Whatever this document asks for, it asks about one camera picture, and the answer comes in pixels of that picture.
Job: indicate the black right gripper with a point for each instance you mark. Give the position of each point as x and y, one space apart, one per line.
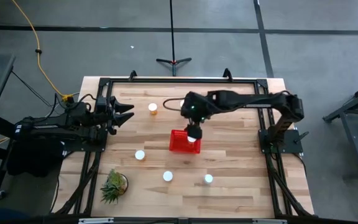
196 105

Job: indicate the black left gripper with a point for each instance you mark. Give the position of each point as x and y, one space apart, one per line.
107 112

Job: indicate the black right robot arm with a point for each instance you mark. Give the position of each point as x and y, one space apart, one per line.
259 99

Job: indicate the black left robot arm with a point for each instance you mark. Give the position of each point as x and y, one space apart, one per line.
51 126

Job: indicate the red plastic basket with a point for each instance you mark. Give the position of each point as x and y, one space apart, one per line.
179 143

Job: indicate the green succulent plant in pot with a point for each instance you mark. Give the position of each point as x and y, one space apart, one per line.
113 186

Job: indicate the black tripod stand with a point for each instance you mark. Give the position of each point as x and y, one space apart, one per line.
172 37

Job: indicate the black box under table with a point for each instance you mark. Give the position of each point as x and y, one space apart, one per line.
36 158

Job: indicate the dark metal cart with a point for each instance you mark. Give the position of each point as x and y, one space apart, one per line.
353 124

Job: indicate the black aluminium table frame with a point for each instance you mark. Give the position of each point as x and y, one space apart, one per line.
182 81

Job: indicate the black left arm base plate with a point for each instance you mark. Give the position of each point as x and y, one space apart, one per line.
82 146

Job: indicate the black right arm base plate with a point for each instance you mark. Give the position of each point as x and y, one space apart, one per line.
291 141

